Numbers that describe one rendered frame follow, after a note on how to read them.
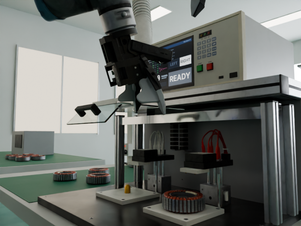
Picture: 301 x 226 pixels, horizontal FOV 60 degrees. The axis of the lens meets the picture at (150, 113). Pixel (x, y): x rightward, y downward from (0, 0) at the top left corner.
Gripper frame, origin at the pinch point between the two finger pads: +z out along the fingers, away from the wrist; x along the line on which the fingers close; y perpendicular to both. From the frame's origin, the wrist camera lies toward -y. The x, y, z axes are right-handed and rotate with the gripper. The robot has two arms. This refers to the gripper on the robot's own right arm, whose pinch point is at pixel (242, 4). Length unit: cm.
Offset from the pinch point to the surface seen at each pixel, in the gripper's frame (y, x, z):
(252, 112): -31.9, -9.7, 12.2
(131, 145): -105, -123, 25
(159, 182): -40, -45, 34
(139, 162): -31, -47, 27
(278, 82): -31.7, -3.4, 5.3
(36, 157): -77, -209, 38
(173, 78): -40, -39, -2
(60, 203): -9, -59, 38
